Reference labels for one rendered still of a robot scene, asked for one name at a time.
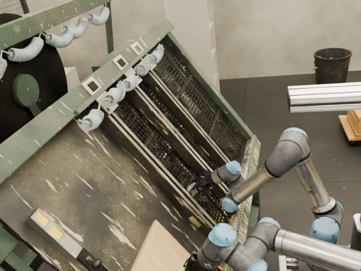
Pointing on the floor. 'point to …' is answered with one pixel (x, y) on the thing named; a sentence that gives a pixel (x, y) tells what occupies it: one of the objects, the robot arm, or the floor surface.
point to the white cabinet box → (195, 33)
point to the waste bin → (331, 65)
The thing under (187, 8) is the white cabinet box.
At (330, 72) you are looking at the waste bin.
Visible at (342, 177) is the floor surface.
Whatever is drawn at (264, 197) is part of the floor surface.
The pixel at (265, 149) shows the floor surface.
